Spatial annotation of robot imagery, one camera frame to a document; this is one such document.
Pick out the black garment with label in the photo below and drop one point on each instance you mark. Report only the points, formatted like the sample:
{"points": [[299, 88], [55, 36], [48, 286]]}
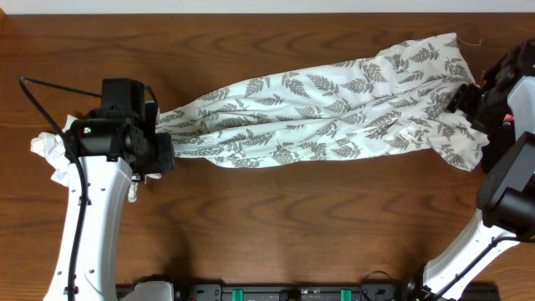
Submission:
{"points": [[499, 143]]}

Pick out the white fern print dress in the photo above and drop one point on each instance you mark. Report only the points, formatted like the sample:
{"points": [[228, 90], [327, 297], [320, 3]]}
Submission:
{"points": [[389, 104]]}

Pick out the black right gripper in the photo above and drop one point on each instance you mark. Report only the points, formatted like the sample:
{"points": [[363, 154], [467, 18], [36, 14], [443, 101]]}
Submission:
{"points": [[463, 99]]}

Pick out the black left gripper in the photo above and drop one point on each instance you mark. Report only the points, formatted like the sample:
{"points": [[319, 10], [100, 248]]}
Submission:
{"points": [[165, 159]]}

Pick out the pink cloth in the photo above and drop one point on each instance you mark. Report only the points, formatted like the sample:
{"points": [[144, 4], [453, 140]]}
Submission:
{"points": [[508, 118]]}

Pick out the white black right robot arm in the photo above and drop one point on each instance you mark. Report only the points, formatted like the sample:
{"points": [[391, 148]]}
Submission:
{"points": [[504, 214]]}

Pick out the white folded shirt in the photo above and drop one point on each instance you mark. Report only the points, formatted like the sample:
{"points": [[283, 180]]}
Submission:
{"points": [[51, 148]]}

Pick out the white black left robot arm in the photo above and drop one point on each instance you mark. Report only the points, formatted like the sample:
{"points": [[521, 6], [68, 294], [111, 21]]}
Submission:
{"points": [[98, 189]]}

